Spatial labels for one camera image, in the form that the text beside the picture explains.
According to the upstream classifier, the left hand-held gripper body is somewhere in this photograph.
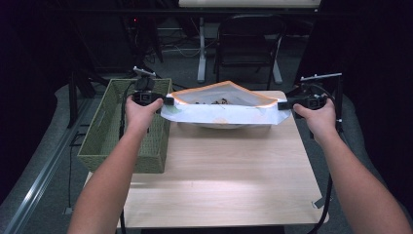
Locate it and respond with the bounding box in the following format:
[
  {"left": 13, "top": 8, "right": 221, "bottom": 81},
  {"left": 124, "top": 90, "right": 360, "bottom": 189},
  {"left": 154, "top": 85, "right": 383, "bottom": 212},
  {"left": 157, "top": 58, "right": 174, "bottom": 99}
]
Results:
[{"left": 131, "top": 65, "right": 166, "bottom": 106}]

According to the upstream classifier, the black folding chair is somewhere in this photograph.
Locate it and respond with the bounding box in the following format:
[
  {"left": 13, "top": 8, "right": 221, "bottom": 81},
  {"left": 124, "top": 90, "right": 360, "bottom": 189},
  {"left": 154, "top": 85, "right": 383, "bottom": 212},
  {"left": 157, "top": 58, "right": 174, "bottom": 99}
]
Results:
[{"left": 213, "top": 14, "right": 287, "bottom": 92}]

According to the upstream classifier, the green woven basket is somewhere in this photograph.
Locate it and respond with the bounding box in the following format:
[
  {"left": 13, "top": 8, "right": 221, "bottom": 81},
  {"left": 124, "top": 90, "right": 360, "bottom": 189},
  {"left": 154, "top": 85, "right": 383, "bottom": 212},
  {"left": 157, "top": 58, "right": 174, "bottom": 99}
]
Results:
[{"left": 77, "top": 77, "right": 174, "bottom": 175}]

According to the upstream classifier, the person's right hand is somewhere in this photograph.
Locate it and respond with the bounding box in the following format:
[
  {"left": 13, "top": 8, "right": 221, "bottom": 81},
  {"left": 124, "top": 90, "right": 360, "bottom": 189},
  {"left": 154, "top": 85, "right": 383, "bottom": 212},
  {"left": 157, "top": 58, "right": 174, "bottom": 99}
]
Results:
[{"left": 292, "top": 98, "right": 339, "bottom": 144}]

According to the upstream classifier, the black equipment with red light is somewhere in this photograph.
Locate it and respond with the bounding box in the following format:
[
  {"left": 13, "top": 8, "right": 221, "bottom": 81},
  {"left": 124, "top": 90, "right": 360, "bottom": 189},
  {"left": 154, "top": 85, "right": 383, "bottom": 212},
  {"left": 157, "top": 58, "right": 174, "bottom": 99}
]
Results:
[{"left": 120, "top": 14, "right": 165, "bottom": 74}]

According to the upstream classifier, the white desk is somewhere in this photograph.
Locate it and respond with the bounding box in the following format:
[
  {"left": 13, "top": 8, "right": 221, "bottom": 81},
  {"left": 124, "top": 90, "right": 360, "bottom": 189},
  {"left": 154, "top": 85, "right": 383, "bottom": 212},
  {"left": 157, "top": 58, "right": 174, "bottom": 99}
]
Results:
[{"left": 177, "top": 0, "right": 322, "bottom": 85}]

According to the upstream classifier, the right hand-held gripper cable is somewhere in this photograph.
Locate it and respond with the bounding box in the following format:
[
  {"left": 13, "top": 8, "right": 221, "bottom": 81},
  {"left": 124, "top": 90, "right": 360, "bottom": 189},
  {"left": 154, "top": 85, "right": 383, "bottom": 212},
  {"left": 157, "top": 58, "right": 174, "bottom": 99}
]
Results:
[{"left": 306, "top": 82, "right": 343, "bottom": 234}]

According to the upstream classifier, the white leaf-print laundry bag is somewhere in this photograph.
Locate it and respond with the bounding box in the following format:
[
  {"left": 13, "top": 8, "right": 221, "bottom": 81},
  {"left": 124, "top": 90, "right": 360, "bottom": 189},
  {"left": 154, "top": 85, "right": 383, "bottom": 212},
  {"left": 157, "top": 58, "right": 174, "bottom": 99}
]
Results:
[{"left": 160, "top": 80, "right": 292, "bottom": 131}]

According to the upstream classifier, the person's left hand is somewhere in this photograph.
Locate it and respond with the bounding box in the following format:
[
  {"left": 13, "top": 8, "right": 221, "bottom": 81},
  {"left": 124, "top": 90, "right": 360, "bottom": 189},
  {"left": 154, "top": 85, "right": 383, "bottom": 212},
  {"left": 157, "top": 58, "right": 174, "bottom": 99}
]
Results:
[{"left": 124, "top": 97, "right": 165, "bottom": 137}]

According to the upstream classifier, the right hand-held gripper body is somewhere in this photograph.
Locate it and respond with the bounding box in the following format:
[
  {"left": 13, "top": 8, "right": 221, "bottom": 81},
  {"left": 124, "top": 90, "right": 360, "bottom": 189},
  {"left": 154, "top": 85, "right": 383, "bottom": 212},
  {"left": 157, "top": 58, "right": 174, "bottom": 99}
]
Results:
[{"left": 291, "top": 72, "right": 343, "bottom": 110}]

